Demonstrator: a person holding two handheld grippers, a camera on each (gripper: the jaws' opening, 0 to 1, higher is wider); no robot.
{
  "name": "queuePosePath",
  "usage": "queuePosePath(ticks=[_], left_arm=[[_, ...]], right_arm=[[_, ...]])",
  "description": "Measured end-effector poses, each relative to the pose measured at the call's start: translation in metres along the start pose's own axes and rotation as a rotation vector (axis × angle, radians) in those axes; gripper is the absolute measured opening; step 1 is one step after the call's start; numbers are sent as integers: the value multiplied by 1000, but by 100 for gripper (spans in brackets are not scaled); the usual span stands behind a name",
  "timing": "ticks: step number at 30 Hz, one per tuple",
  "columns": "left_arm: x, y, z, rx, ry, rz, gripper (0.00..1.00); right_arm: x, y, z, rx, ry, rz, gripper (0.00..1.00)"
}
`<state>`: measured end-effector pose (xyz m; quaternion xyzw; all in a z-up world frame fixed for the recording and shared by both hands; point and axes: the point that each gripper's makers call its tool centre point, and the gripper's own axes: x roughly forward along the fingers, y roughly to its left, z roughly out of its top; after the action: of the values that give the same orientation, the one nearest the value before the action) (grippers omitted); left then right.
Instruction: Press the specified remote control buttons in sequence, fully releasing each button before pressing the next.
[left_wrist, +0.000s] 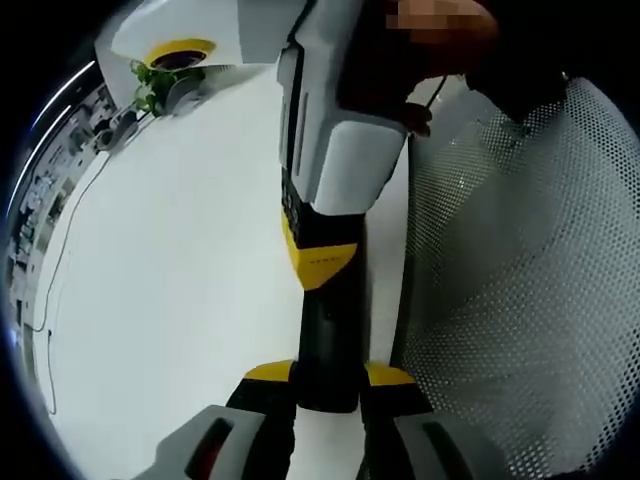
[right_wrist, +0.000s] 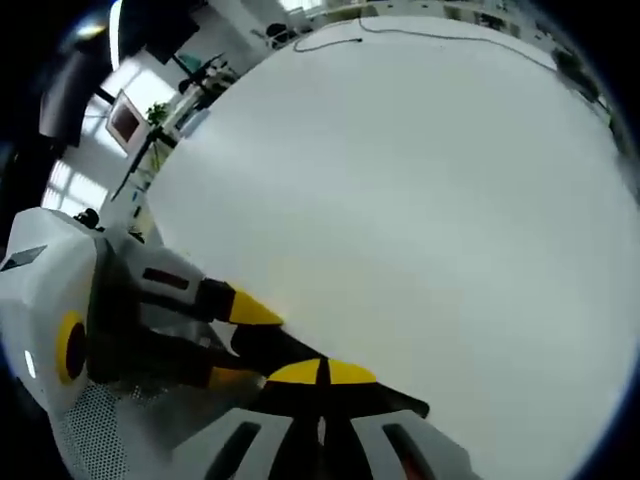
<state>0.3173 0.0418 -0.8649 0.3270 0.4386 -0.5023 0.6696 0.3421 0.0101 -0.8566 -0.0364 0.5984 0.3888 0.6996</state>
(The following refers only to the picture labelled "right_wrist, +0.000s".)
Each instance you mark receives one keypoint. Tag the white office chair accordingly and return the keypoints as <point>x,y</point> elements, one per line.
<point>277,34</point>

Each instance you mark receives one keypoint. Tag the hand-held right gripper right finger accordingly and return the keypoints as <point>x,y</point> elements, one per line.
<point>400,445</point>

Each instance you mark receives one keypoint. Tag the small green plant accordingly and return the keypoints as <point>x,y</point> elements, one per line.
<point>157,114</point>

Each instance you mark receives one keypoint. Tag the white frame stand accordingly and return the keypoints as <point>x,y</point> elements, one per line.
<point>207,77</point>

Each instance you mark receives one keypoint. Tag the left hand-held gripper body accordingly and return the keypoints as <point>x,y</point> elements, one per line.
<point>45,280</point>

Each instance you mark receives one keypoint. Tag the black wall screen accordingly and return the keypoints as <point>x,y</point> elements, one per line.
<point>172,30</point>

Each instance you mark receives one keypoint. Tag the white-framed computer monitor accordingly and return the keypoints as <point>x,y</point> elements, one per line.
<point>127,122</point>

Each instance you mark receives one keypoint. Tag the ceiling light strips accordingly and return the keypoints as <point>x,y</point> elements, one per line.
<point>114,35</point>

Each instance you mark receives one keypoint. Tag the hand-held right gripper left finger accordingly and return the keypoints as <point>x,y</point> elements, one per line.
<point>235,440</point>

